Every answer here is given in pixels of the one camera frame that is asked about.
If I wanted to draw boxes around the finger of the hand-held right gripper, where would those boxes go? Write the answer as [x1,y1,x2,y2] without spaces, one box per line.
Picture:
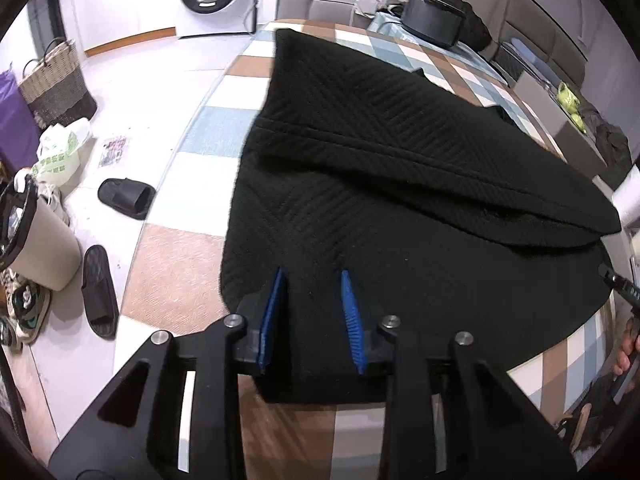
[597,262,640,307]

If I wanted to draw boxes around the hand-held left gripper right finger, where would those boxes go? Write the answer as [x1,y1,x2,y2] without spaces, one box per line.
[340,270,581,480]

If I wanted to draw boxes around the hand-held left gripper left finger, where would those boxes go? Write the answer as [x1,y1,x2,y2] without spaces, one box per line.
[47,266,291,480]

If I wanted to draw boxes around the black knit sweater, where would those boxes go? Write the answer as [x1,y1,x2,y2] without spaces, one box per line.
[220,28,623,403]

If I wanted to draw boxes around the person's right hand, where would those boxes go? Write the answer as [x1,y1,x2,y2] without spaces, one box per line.
[612,332,640,376]

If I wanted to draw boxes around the white paper towel roll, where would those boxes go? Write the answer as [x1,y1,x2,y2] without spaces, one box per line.
[612,165,640,221]

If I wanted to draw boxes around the checked blanket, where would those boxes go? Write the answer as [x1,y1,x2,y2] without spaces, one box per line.
[117,19,618,480]

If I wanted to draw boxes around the grey cube table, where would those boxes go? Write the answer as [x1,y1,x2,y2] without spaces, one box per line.
[517,70,608,188]

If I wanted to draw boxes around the dark grey cloth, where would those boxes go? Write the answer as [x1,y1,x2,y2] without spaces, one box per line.
[582,105,633,171]

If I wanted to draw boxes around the black slipper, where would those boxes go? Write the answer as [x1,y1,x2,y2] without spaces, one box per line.
[81,245,121,338]
[97,177,157,221]

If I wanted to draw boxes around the green frog-shaped teapot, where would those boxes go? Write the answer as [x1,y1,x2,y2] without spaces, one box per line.
[557,82,582,111]

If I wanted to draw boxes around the printed leaflet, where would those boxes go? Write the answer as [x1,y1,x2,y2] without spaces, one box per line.
[97,136,132,170]

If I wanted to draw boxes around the beige trash bin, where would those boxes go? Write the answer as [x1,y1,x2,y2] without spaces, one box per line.
[0,170,83,292]

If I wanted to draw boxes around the green white sneaker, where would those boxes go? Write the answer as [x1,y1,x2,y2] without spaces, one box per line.
[4,277,52,346]

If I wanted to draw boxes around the white green plastic bag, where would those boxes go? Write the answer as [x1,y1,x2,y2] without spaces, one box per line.
[31,119,93,188]

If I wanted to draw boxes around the black jacket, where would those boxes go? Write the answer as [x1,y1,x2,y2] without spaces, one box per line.
[385,0,493,53]

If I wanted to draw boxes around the black round basket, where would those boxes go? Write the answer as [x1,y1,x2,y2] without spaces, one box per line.
[402,0,468,51]

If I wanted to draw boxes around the grey sofa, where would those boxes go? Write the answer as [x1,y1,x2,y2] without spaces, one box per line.
[276,0,588,86]

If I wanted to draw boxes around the woven basket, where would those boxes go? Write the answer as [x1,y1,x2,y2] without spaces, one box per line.
[19,37,98,131]

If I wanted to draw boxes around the pale grey garment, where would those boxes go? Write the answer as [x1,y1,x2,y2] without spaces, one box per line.
[355,0,408,16]

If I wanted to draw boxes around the purple bag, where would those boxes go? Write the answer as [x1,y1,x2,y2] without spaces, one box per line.
[0,62,43,171]

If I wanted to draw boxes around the white kitchen base cabinets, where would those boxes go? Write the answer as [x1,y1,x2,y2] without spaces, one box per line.
[57,0,181,58]

